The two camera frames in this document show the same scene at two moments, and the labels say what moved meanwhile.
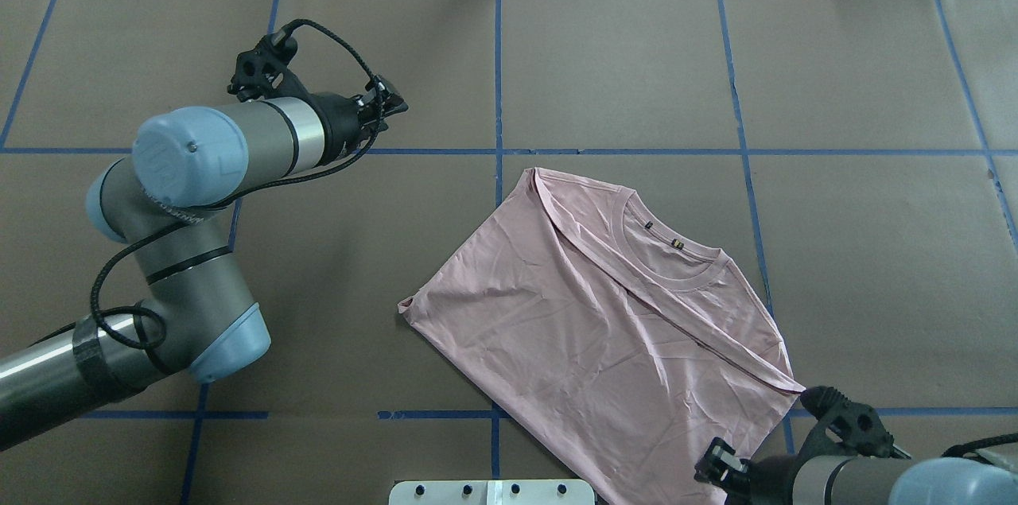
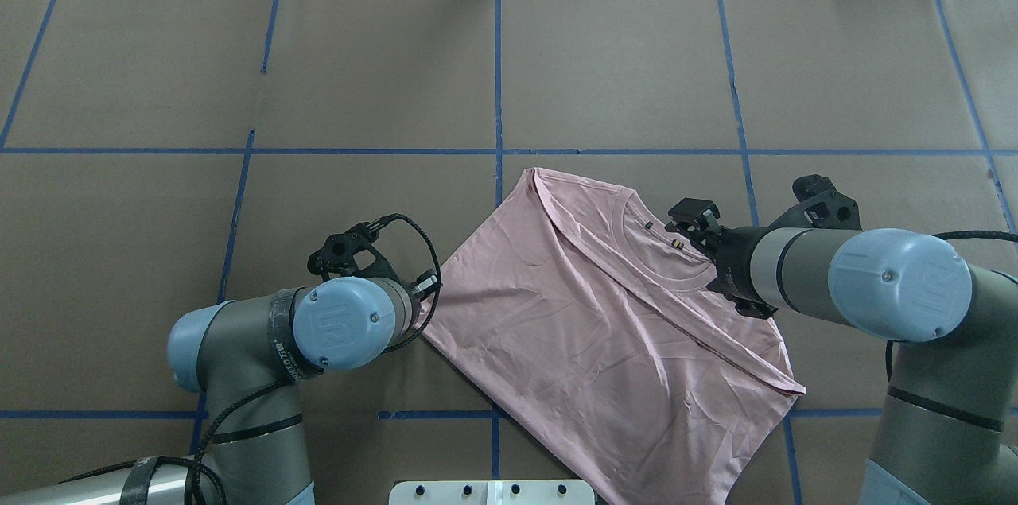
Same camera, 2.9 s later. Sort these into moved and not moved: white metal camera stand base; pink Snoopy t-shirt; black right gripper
Moved: black right gripper
Not moved: white metal camera stand base; pink Snoopy t-shirt
